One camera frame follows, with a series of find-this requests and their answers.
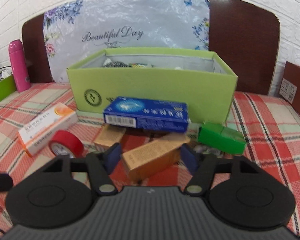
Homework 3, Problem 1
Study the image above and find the floral plastic-wrapped pillow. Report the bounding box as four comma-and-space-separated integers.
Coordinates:
43, 0, 210, 83

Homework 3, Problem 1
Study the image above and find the blue medicine box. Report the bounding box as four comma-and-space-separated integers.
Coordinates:
103, 96, 190, 133

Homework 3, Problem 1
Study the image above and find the white orange medicine box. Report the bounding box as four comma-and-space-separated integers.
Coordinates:
18, 103, 78, 157

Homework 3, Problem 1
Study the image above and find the black tape roll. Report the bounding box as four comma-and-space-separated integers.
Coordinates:
193, 144, 224, 158

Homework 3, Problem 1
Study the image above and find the brown cardboard shoe box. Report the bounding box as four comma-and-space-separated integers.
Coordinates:
279, 62, 300, 115

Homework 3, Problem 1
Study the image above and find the dark brown wooden headboard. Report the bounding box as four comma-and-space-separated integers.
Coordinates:
21, 0, 280, 95

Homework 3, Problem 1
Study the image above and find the pink thermos bottle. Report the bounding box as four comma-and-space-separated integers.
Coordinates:
8, 40, 31, 93

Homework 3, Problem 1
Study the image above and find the long gold cardboard box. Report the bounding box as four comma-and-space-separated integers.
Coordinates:
121, 133, 190, 182

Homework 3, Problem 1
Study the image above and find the small green storage bin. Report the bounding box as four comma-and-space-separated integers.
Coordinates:
0, 75, 17, 101

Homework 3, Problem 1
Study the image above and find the green packet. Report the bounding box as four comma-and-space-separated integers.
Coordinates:
197, 122, 246, 155

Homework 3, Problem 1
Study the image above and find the small gold cardboard box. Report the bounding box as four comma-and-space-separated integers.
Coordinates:
94, 124, 126, 151

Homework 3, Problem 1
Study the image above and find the green cardboard shoe box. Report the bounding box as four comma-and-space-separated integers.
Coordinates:
66, 47, 238, 123

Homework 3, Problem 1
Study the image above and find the red tape roll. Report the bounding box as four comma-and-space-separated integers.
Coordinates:
49, 130, 84, 158

